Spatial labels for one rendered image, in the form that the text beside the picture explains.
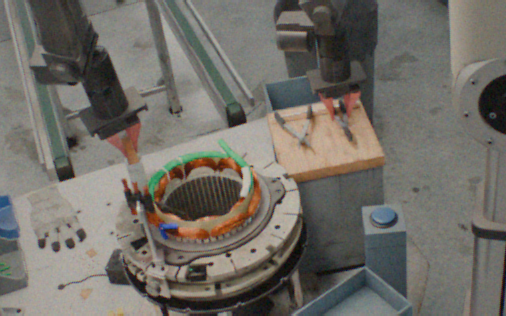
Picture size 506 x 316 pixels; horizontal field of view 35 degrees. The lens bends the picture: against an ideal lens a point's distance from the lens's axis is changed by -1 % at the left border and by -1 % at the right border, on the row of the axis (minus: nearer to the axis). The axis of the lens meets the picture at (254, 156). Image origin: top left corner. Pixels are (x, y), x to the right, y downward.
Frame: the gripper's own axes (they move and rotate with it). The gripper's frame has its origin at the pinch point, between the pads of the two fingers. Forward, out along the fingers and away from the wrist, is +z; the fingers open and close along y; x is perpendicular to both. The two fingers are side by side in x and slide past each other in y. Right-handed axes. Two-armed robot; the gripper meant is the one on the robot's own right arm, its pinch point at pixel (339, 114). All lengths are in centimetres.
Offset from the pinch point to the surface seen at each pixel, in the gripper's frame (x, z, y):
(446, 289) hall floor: -43, 109, -38
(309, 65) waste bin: -123, 68, -15
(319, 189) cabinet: 11.4, 7.6, 7.4
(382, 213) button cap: 24.7, 4.3, -1.0
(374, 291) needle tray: 39.8, 6.0, 4.9
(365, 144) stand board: 7.8, 2.3, -2.8
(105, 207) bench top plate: -24, 30, 53
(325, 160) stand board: 9.9, 2.2, 5.4
